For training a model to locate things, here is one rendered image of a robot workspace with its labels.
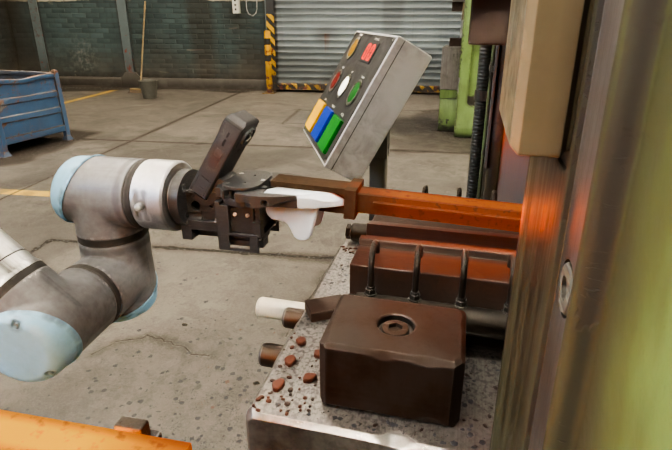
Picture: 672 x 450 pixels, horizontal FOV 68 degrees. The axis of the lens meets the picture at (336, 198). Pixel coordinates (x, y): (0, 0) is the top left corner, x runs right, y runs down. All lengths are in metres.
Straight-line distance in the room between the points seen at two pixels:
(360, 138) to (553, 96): 0.79
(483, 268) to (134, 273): 0.44
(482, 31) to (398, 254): 0.24
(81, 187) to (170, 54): 8.90
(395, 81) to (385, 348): 0.63
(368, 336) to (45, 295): 0.37
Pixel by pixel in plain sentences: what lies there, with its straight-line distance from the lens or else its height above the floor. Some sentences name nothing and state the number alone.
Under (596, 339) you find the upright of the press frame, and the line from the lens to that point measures 0.18.
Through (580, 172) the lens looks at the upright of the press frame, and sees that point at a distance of 0.19.
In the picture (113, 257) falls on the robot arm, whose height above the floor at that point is 0.94.
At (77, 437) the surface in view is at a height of 0.99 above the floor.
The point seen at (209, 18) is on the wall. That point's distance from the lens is 9.23.
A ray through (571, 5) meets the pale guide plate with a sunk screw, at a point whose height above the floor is 1.24.
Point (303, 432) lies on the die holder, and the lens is 0.46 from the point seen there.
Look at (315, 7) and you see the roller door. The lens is 8.68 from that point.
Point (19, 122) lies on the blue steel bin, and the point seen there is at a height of 0.28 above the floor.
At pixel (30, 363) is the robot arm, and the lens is 0.65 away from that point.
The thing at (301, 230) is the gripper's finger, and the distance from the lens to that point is 0.58.
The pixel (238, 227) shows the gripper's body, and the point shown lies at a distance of 0.61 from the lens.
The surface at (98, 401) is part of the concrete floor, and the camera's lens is 2.01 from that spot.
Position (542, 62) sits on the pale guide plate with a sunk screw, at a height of 1.22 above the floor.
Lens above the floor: 1.24
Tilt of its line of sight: 20 degrees down
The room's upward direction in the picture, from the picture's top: straight up
